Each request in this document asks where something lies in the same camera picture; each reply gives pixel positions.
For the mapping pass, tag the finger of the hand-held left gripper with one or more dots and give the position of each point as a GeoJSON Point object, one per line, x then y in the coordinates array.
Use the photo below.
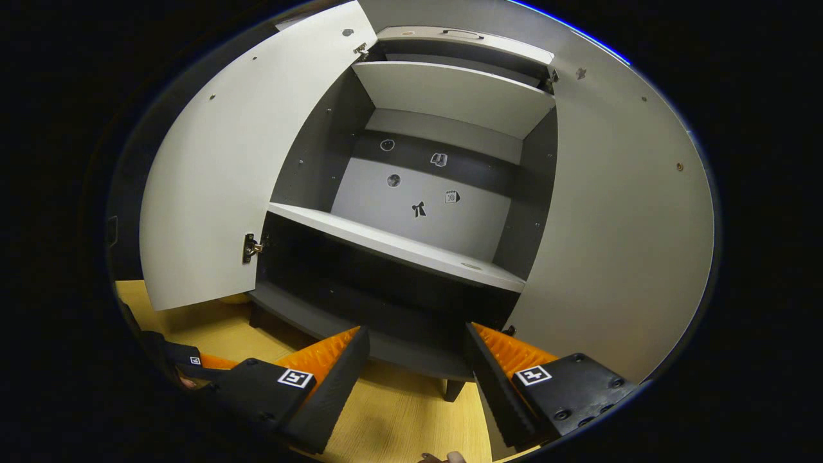
{"type": "Point", "coordinates": [186, 360]}

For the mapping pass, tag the grey cabinet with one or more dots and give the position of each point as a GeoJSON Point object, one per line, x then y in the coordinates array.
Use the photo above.
{"type": "Point", "coordinates": [443, 90]}

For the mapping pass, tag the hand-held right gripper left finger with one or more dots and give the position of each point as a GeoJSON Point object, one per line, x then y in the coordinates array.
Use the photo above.
{"type": "Point", "coordinates": [337, 392]}

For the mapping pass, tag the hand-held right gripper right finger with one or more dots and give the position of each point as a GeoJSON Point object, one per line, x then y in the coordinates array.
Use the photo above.
{"type": "Point", "coordinates": [495, 392]}

